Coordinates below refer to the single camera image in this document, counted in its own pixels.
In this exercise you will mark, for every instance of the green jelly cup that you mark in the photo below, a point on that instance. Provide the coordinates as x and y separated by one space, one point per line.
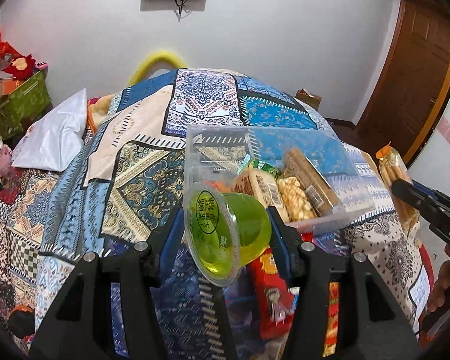
224 231

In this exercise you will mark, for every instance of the red cartoon snack bag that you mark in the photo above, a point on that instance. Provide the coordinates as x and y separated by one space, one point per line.
275 301

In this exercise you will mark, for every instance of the small cardboard box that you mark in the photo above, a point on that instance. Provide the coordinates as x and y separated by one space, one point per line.
310 99

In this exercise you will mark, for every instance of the red plush toys pile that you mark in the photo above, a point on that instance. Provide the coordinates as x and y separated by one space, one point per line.
16 68

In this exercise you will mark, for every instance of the green storage box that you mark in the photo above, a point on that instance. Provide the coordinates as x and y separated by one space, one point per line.
23 106

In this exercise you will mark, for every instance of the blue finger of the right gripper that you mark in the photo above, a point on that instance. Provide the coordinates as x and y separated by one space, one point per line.
423 190

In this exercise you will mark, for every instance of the person hand holding gripper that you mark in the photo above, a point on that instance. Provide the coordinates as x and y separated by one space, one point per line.
437 296

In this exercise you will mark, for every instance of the beige cracker pack barcode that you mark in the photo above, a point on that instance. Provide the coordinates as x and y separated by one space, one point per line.
263 187

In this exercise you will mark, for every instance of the red peanut snack bag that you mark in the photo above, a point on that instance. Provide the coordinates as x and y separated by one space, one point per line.
330 342

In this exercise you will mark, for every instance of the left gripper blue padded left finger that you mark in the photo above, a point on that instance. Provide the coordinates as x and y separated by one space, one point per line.
78 324

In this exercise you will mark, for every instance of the orange fried snack bag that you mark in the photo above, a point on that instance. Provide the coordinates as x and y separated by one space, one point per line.
219 186

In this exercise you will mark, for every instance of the wooden wardrobe with door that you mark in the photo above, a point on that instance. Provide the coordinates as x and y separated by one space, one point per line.
414 83

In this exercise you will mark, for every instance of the yellow foam hoop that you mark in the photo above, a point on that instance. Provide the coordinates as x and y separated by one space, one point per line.
154 61

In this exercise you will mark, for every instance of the patchwork patterned bedspread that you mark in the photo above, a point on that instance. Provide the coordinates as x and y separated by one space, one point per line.
124 183

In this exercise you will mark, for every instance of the small green snack packet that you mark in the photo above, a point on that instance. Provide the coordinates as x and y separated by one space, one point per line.
260 166

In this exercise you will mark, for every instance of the puffed twist snack bag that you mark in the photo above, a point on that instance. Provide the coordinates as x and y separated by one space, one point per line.
294 198

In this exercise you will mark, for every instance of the clear plastic storage bin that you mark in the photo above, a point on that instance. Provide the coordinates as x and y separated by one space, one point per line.
219 154

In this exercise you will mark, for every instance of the long biscuit stick pack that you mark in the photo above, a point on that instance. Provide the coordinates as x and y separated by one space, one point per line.
317 190

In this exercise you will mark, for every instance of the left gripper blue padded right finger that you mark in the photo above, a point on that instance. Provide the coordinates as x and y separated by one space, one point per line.
371 324

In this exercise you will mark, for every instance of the white plastic bag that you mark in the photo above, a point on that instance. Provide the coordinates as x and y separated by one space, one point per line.
53 141

